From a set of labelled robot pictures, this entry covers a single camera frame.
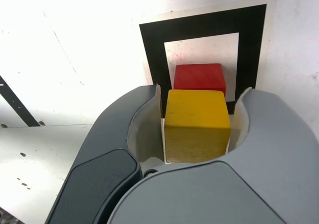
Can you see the yellow cube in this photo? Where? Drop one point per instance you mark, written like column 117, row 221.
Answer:
column 197, row 114

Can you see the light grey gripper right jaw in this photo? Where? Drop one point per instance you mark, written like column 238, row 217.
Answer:
column 224, row 196

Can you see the black tape strip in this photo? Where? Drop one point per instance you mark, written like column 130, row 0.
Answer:
column 17, row 102

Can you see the black tape square outline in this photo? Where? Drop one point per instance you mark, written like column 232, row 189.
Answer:
column 152, row 47

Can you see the red cube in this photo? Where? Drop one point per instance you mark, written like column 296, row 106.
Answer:
column 199, row 77

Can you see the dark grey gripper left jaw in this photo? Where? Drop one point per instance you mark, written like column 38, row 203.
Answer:
column 99, row 171

